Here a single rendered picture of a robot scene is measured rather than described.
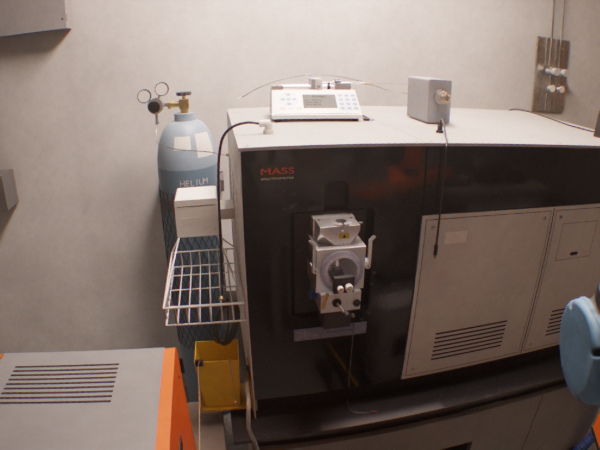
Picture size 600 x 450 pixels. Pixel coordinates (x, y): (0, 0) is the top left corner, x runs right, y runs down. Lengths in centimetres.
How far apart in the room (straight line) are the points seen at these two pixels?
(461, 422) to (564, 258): 56
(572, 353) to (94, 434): 63
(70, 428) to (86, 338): 183
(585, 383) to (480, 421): 96
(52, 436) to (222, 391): 58
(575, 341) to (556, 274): 86
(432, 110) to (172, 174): 95
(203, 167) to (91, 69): 72
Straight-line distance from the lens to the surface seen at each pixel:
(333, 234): 90
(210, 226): 125
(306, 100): 125
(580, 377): 52
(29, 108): 218
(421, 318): 117
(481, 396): 137
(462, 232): 110
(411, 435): 134
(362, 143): 94
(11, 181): 224
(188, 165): 168
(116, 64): 205
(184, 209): 124
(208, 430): 126
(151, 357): 83
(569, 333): 54
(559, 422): 173
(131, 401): 75
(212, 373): 115
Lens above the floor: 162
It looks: 21 degrees down
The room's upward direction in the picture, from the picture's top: straight up
